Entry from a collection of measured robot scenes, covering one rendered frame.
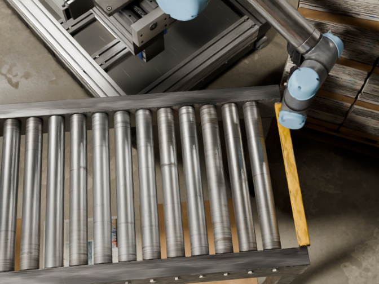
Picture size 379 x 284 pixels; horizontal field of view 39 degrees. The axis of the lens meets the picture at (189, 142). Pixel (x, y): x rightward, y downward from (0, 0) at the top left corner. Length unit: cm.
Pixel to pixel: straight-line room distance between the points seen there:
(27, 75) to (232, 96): 133
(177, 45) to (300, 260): 128
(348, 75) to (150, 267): 103
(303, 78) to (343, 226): 110
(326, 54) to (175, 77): 98
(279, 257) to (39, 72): 164
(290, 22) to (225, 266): 66
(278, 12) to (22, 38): 165
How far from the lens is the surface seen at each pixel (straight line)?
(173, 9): 139
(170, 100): 162
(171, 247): 146
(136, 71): 238
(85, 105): 164
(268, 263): 146
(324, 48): 150
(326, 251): 235
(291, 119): 150
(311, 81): 142
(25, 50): 279
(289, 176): 152
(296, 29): 148
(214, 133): 157
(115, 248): 229
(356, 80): 205
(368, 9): 175
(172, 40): 246
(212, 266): 145
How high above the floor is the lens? 222
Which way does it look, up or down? 65 degrees down
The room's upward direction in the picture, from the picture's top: 1 degrees clockwise
